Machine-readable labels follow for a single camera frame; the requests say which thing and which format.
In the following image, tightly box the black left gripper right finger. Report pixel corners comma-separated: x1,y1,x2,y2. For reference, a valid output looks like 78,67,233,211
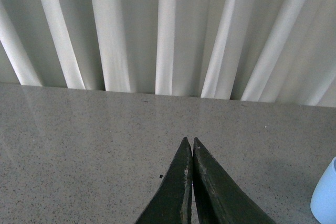
193,138,274,223

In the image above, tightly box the white pleated curtain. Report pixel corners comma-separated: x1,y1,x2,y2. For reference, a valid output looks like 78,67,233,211
1,0,335,107

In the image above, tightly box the blue plastic cup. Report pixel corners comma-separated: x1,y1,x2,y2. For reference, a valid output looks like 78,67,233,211
310,157,336,224

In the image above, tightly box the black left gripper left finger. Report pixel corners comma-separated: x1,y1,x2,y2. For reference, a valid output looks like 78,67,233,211
136,137,193,223

